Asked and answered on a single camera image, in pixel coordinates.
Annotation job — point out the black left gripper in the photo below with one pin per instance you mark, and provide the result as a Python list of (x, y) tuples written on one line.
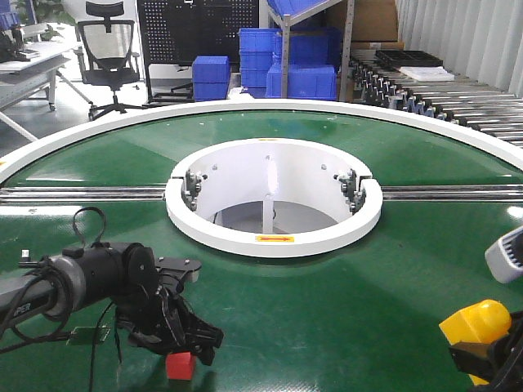
[(158, 317)]

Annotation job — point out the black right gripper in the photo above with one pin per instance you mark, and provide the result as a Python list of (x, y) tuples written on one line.
[(485, 360)]

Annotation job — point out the red block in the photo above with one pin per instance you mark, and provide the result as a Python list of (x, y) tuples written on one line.
[(180, 366)]

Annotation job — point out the yellow block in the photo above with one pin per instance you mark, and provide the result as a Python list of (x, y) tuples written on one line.
[(483, 322)]

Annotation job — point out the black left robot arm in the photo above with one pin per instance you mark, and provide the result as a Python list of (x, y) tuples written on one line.
[(57, 286)]

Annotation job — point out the tilted blue bin on shelf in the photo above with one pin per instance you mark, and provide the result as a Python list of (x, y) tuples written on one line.
[(291, 7)]

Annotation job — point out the white outer conveyor rim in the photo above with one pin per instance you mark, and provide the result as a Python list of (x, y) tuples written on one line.
[(142, 148)]

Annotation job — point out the steel roller conveyor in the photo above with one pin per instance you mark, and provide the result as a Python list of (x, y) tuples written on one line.
[(463, 101)]

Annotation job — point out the small blue crate on floor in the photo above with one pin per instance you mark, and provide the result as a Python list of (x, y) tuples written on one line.
[(210, 77)]

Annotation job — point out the white foam sheet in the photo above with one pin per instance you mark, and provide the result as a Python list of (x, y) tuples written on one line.
[(427, 74)]

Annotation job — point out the black mesh office chair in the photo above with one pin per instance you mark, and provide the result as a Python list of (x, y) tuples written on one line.
[(109, 59)]

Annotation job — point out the stacked blue crates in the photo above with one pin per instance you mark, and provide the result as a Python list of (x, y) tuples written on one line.
[(313, 62)]

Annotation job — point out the black tray on rollers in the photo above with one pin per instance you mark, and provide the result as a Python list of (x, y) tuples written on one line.
[(399, 58)]

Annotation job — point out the black perforated pegboard cabinet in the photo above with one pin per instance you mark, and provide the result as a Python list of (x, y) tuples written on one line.
[(176, 32)]

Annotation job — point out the white folding desk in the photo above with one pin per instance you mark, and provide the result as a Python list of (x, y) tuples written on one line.
[(20, 80)]

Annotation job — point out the grey metal shelf rack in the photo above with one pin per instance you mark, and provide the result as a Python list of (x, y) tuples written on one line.
[(288, 23)]

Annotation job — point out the brown cardboard box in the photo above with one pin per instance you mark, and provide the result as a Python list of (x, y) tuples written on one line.
[(373, 21)]

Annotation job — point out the black backpack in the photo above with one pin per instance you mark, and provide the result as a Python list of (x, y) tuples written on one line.
[(8, 51)]

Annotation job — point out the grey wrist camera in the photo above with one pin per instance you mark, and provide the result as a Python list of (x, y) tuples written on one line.
[(504, 256)]

